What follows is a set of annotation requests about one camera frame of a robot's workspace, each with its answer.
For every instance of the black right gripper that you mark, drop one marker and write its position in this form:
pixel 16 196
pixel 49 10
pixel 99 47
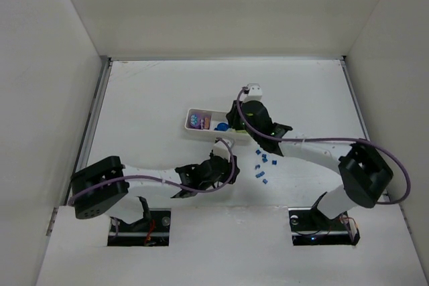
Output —
pixel 238 122

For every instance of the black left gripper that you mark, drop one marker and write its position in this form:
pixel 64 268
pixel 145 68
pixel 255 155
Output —
pixel 230 166

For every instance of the blue lego cluster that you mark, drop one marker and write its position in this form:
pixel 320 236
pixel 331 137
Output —
pixel 222 127

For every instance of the purple flower lego block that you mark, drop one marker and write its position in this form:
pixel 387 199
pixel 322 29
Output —
pixel 196 121

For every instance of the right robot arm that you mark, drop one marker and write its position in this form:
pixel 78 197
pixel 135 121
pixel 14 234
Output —
pixel 363 171

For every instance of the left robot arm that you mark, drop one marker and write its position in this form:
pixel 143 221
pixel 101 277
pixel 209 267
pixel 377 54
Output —
pixel 112 188

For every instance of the white three-compartment tray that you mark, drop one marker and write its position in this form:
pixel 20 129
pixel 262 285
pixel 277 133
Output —
pixel 240 138

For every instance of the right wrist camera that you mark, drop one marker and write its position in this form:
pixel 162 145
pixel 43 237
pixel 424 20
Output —
pixel 252 91

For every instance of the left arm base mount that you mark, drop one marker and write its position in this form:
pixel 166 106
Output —
pixel 151 230

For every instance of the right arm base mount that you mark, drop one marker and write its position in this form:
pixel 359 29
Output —
pixel 309 227

